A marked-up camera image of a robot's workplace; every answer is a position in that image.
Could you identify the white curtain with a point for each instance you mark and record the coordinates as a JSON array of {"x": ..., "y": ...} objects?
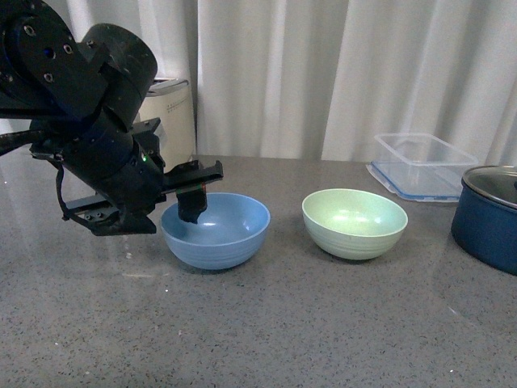
[{"x": 320, "y": 79}]

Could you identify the cream toaster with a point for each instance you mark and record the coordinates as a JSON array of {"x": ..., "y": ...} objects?
[{"x": 170, "y": 100}]

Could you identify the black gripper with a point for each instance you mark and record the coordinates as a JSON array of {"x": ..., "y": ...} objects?
[{"x": 120, "y": 159}]

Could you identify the clear plastic food container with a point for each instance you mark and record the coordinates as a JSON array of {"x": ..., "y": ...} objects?
[{"x": 420, "y": 167}]

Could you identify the green bowl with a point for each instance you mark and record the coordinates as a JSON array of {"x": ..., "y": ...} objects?
[{"x": 353, "y": 224}]

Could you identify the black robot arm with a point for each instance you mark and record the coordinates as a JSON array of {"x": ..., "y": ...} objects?
[{"x": 82, "y": 99}]

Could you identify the blue saucepan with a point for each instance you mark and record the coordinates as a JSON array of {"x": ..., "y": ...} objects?
[{"x": 486, "y": 230}]

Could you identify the blue bowl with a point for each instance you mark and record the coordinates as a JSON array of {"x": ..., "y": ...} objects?
[{"x": 229, "y": 232}]

